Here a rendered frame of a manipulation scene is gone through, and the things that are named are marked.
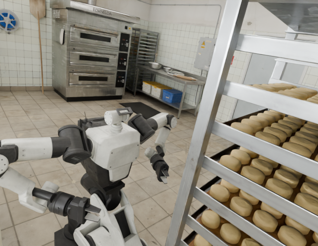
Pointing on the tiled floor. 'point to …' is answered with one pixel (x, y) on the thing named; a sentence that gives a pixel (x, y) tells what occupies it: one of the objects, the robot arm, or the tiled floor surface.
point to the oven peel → (38, 7)
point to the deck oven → (89, 51)
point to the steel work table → (174, 80)
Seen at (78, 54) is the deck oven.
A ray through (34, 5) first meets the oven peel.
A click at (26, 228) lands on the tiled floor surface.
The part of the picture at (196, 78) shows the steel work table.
